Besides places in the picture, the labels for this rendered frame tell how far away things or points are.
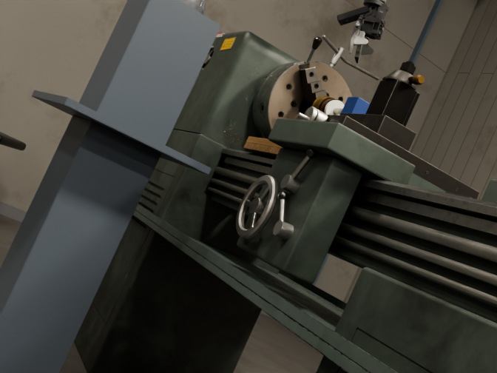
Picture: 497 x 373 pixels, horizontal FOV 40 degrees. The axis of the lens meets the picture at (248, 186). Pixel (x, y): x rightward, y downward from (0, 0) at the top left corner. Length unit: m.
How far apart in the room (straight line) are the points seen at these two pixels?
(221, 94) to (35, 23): 2.84
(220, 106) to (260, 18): 3.32
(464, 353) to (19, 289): 1.10
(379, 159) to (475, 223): 0.33
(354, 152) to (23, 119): 3.74
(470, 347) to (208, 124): 1.44
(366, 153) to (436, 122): 5.02
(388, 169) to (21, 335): 0.97
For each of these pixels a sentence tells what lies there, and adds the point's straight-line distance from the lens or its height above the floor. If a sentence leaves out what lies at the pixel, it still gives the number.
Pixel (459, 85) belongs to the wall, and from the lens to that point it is 6.48.
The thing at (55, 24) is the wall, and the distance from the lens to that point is 4.96.
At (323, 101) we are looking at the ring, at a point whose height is 1.10.
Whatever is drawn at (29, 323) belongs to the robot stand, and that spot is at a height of 0.21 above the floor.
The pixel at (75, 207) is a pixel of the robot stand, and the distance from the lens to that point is 1.71.
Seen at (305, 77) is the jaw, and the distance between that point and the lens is 2.16.
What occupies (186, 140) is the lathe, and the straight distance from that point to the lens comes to 2.33.
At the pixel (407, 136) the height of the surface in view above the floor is 1.00.
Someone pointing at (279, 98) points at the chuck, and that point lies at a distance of 2.16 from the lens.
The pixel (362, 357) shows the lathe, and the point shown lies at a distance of 1.05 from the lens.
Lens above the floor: 0.66
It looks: 3 degrees up
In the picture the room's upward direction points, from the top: 25 degrees clockwise
